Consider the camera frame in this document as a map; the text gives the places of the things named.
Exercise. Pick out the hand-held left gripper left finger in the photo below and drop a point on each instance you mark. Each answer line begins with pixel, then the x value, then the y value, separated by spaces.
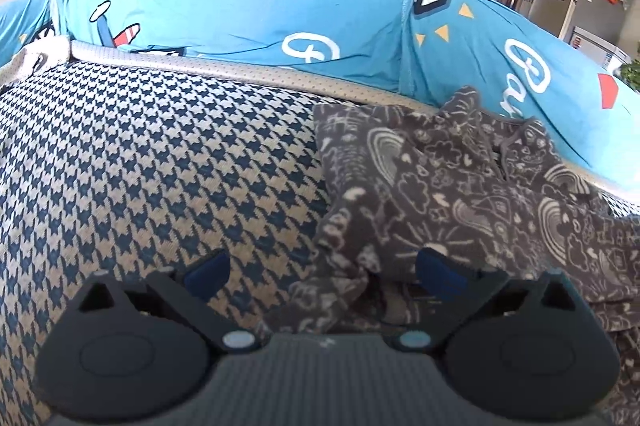
pixel 207 273

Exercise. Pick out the houndstooth sofa mat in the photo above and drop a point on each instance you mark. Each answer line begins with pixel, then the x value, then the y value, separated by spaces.
pixel 150 165

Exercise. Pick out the white chest freezer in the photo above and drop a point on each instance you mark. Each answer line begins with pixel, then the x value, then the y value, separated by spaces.
pixel 597 48

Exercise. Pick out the grey doodle-print fleece garment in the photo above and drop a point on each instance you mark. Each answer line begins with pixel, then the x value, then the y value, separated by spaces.
pixel 450 186

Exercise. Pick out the blue printed sofa cover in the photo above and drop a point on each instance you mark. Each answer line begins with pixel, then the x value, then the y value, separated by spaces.
pixel 225 5

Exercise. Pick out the green leafy potted plant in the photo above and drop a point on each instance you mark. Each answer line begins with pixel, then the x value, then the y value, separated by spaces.
pixel 631 78

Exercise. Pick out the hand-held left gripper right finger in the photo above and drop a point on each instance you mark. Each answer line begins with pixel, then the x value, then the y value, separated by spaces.
pixel 440 273

